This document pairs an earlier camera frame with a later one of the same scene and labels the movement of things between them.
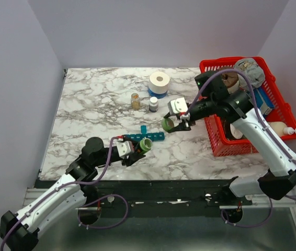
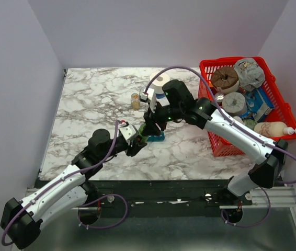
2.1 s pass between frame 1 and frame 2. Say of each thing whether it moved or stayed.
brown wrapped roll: stayed
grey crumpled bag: stayed
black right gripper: moved
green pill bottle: moved
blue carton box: stayed
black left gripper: moved
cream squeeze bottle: stayed
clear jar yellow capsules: stayed
